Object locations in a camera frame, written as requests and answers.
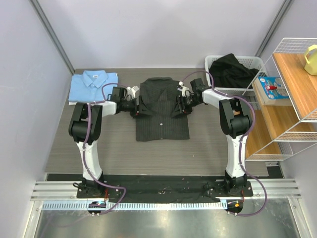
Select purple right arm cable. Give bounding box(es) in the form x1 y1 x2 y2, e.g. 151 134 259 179
179 70 267 218

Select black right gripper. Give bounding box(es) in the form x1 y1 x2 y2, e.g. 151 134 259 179
171 95 201 118

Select white plastic laundry basket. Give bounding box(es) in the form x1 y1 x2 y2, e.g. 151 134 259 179
205 53 267 96

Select white wire shelf rack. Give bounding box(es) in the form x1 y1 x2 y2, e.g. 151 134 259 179
239 38 317 161

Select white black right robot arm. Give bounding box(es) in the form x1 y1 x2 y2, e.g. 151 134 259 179
172 78 255 196

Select black clothes in basket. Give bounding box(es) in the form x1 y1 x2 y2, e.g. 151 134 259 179
209 54 259 88

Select aluminium rail frame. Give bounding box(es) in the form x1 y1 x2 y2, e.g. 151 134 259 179
24 176 312 238

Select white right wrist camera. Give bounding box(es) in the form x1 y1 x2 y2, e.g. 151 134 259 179
177 81 191 97

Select folded light blue shirt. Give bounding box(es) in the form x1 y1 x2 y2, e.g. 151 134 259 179
68 70 118 103

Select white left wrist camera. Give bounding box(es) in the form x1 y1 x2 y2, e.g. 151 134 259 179
126 86 140 100

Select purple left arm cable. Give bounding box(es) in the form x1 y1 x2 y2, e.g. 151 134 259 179
83 83 132 215

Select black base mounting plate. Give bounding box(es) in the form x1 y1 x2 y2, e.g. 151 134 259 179
90 175 254 204

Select blue product box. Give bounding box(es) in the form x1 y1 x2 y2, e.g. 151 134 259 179
253 77 292 106

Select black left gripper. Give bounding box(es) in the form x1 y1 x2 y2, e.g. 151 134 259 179
120 95 152 119

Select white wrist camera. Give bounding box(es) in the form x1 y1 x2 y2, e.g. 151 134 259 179
126 86 140 100
177 81 191 97

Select dark pinstriped long sleeve shirt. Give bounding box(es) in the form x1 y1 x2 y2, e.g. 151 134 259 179
136 77 190 142

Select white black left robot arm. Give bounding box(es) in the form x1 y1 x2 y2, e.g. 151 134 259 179
68 83 154 198

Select yellow watering can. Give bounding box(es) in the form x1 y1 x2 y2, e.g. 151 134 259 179
304 45 317 76

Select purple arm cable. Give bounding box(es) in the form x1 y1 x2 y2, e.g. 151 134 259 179
83 83 132 215
179 70 267 218

